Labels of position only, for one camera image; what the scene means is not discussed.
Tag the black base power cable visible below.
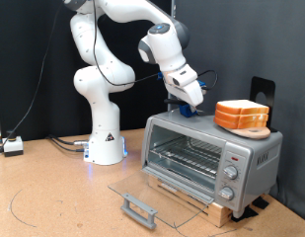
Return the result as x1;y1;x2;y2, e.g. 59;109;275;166
49;137;87;153

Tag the black cable with silver connector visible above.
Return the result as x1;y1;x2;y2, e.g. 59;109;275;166
47;134;91;146

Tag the glass oven door with handle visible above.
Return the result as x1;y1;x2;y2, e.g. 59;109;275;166
108;165;216;230

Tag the black backdrop curtain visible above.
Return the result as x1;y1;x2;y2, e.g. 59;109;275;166
0;0;175;142

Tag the grey metal pole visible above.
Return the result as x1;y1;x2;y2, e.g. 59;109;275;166
167;0;177;113

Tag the black emergency stop cable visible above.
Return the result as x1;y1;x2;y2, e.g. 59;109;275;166
0;3;66;169

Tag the blue plastic fork grip block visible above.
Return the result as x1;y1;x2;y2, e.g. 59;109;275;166
178;103;199;119

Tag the dark grey backdrop curtain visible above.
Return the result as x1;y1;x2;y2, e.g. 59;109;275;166
173;0;305;223

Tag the round wooden plate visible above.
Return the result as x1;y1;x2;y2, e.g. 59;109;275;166
220;125;271;140

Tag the silver oven knob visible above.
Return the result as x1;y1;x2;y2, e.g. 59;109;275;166
223;164;239;181
218;186;235;201

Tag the wire oven rack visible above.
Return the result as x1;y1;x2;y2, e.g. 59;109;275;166
148;135;223;179

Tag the wooden slatted base block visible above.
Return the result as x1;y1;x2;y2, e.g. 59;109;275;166
147;174;234;229

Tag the black foam pad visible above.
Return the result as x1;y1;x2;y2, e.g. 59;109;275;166
230;205;259;223
252;196;269;210

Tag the silver toaster oven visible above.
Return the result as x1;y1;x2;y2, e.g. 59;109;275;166
140;108;284;219

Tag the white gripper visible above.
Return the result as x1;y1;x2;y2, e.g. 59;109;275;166
162;63;205;115

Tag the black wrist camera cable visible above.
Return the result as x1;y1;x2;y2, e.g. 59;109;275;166
92;0;219;92

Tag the black metal bookend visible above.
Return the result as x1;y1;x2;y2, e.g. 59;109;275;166
249;76;279;133

